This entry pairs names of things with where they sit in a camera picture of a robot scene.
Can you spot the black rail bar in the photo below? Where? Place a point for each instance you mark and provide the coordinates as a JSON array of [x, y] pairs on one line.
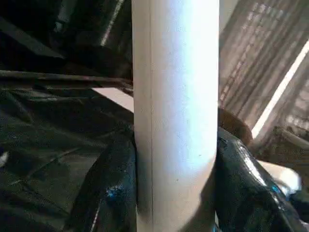
[[48, 76]]

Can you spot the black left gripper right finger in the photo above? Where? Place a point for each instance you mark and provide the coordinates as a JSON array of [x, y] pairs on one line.
[[251, 193]]

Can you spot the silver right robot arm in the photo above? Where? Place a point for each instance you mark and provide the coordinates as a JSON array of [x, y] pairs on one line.
[[282, 176]]

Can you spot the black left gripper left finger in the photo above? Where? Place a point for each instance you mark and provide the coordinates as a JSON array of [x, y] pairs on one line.
[[108, 193]]

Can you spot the white flat board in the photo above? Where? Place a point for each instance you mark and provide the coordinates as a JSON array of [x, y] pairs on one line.
[[118, 99]]

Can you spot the white plastic table leg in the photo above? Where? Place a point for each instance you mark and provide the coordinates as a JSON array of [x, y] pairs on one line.
[[174, 121]]

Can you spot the grey curtain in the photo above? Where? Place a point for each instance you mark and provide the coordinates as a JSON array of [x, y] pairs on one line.
[[270, 48]]

